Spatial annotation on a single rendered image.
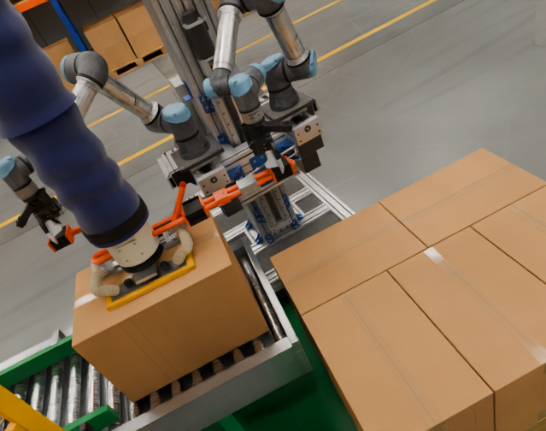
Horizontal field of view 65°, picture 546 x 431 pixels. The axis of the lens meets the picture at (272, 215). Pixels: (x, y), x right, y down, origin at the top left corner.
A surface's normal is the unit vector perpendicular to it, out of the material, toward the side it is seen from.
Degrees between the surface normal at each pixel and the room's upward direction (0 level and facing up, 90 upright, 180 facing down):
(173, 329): 90
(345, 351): 0
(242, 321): 90
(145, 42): 90
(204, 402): 90
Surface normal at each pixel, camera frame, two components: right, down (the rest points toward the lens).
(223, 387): 0.33, 0.51
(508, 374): -0.32, -0.73
